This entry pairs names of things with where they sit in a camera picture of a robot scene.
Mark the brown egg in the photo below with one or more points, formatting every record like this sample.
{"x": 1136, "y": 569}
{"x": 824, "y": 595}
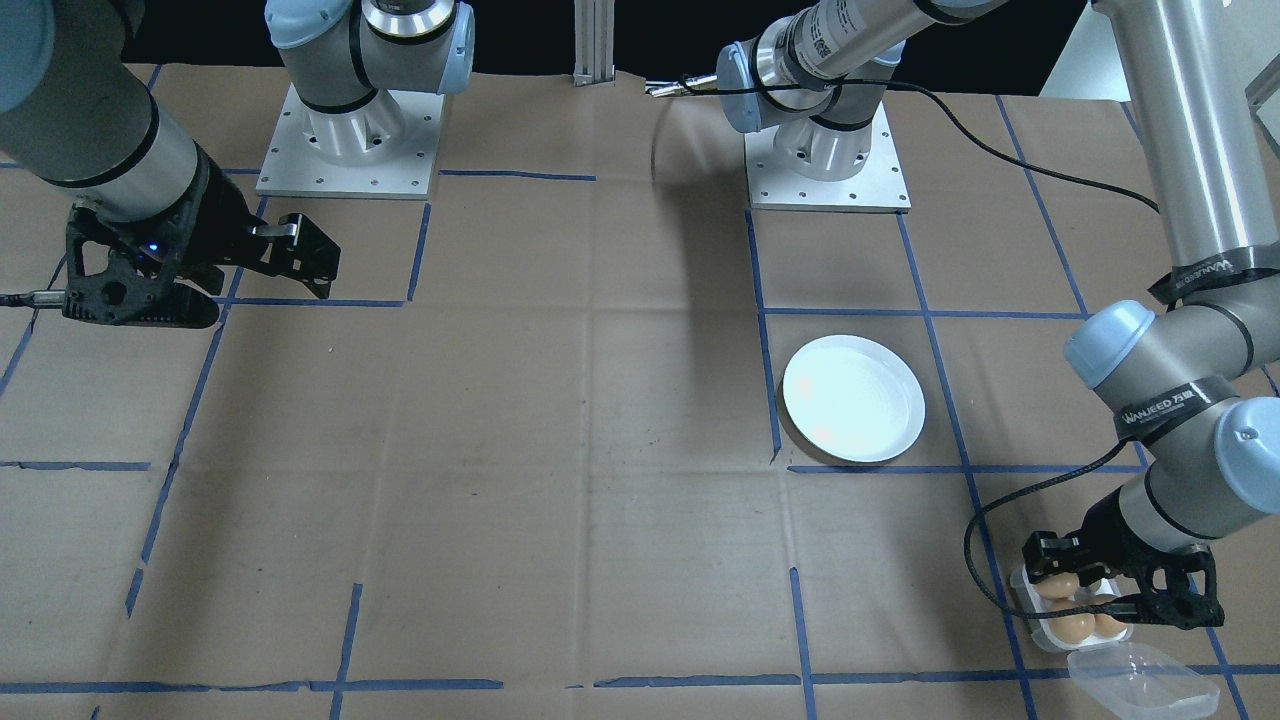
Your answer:
{"x": 1108, "y": 623}
{"x": 1058, "y": 586}
{"x": 1075, "y": 627}

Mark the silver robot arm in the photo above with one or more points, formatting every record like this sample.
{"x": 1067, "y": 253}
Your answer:
{"x": 90, "y": 110}
{"x": 1180, "y": 150}

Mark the white round plate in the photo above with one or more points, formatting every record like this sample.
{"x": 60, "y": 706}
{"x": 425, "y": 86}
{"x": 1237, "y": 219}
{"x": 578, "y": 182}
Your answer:
{"x": 852, "y": 398}

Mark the aluminium profile bar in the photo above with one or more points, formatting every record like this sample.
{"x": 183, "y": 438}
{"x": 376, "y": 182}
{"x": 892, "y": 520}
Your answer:
{"x": 1265, "y": 100}

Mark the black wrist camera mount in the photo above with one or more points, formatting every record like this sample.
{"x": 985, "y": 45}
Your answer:
{"x": 110, "y": 295}
{"x": 1190, "y": 605}

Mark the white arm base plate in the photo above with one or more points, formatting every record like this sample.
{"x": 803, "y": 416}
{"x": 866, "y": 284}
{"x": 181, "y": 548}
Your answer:
{"x": 400, "y": 180}
{"x": 870, "y": 190}

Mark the aluminium upright post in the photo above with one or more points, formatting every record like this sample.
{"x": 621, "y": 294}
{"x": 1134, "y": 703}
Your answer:
{"x": 593, "y": 45}

